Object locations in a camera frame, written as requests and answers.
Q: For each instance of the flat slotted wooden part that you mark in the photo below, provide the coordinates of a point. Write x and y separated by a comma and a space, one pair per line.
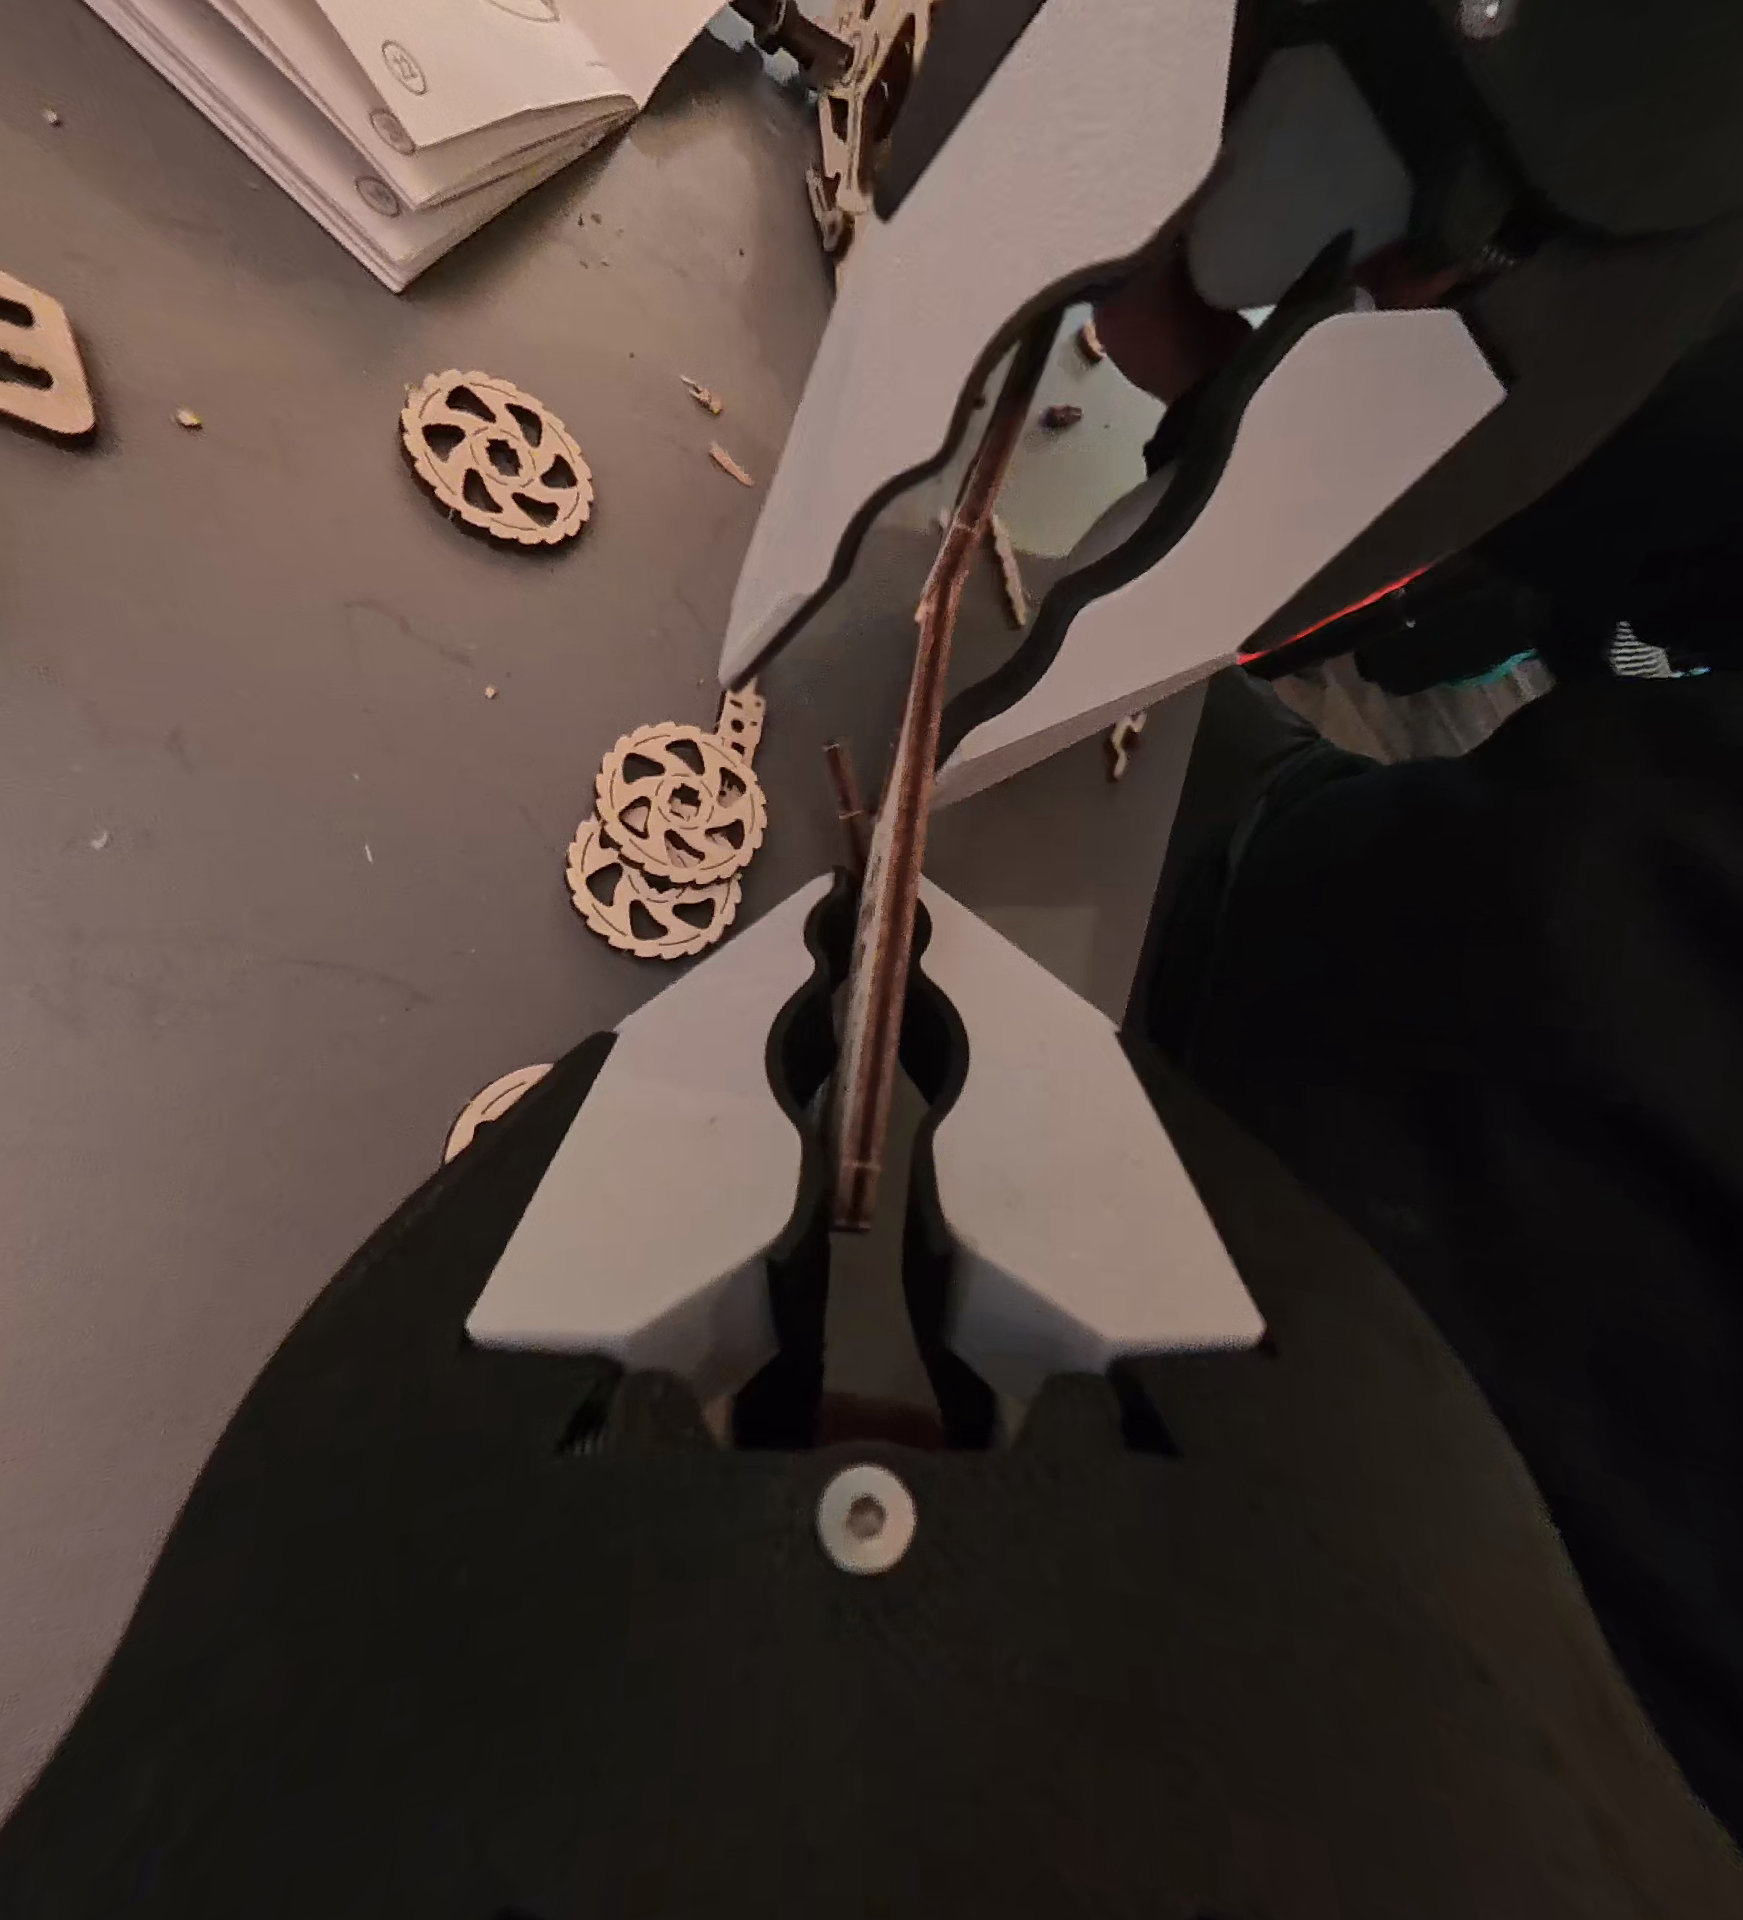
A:
60, 406

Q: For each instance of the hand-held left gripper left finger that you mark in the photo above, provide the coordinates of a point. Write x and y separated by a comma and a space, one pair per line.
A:
648, 1199

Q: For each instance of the person's right hand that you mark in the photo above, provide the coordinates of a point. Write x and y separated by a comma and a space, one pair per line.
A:
1171, 338

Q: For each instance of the zigzag wooden part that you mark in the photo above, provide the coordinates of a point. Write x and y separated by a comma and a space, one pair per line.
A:
1123, 746

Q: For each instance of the wooden parts sheet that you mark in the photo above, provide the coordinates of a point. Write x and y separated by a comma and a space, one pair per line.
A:
890, 899

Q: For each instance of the thin dark wooden stick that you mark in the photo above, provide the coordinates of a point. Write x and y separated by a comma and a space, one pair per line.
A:
845, 801

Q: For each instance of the red fabric item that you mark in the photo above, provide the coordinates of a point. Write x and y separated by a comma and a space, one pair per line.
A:
1305, 630

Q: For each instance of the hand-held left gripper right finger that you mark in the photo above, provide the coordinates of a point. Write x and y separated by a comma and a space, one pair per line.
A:
1098, 1199

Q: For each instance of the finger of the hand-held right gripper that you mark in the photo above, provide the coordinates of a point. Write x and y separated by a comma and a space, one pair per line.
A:
1321, 449
990, 195

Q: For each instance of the long wood splinter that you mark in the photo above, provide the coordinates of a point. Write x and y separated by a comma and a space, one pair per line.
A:
701, 393
732, 465

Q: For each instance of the wooden buggy model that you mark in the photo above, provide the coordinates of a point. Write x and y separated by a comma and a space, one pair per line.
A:
848, 134

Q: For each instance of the paper instruction booklet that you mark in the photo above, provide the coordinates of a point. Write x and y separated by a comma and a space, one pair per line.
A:
481, 74

